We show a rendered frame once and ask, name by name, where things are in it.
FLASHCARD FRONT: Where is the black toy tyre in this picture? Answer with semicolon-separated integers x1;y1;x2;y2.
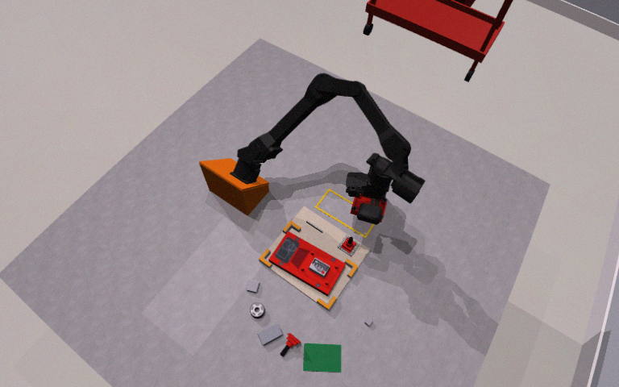
250;303;265;318

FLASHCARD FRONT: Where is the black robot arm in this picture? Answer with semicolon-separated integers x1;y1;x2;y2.
229;73;426;204

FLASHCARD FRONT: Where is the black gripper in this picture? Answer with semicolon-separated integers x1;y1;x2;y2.
357;177;391;225

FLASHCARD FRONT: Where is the green flat rectangular mat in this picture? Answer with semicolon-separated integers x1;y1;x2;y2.
303;343;341;372

